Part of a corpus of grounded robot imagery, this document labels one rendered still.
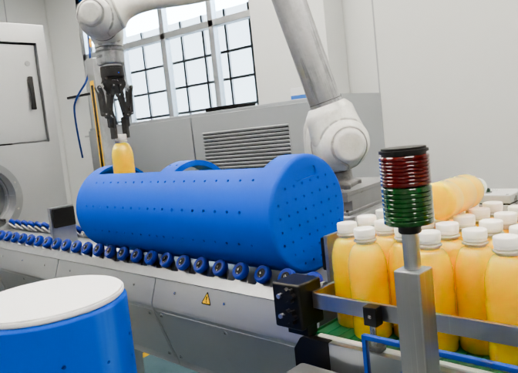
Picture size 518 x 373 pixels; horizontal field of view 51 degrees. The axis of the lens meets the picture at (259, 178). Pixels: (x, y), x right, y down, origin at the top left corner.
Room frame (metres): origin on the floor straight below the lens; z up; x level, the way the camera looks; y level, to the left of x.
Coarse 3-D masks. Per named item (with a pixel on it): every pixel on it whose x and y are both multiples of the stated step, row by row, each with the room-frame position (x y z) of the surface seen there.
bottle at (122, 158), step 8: (120, 144) 1.76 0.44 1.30; (128, 144) 1.78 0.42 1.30; (112, 152) 1.77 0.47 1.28; (120, 152) 1.75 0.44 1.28; (128, 152) 1.76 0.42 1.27; (112, 160) 1.77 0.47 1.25; (120, 160) 1.75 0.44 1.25; (128, 160) 1.76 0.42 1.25; (120, 168) 1.75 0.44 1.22; (128, 168) 1.76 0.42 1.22
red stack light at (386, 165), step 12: (396, 156) 0.67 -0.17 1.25; (408, 156) 0.66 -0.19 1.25; (420, 156) 0.66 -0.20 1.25; (384, 168) 0.68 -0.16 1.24; (396, 168) 0.66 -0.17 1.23; (408, 168) 0.66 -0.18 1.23; (420, 168) 0.66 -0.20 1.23; (384, 180) 0.68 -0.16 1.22; (396, 180) 0.67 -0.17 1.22; (408, 180) 0.66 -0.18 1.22; (420, 180) 0.66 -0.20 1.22
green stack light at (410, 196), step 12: (384, 192) 0.68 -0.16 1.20; (396, 192) 0.67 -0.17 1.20; (408, 192) 0.66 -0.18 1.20; (420, 192) 0.66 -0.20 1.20; (384, 204) 0.69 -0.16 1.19; (396, 204) 0.67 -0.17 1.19; (408, 204) 0.66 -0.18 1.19; (420, 204) 0.66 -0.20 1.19; (432, 204) 0.67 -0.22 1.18; (384, 216) 0.69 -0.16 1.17; (396, 216) 0.67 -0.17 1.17; (408, 216) 0.66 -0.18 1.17; (420, 216) 0.66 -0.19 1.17; (432, 216) 0.67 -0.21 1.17
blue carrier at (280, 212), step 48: (96, 192) 1.69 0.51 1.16; (144, 192) 1.51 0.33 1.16; (192, 192) 1.36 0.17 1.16; (240, 192) 1.24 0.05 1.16; (288, 192) 1.21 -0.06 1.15; (336, 192) 1.34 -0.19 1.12; (96, 240) 1.76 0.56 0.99; (144, 240) 1.54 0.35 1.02; (192, 240) 1.37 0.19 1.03; (240, 240) 1.24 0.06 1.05; (288, 240) 1.20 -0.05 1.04
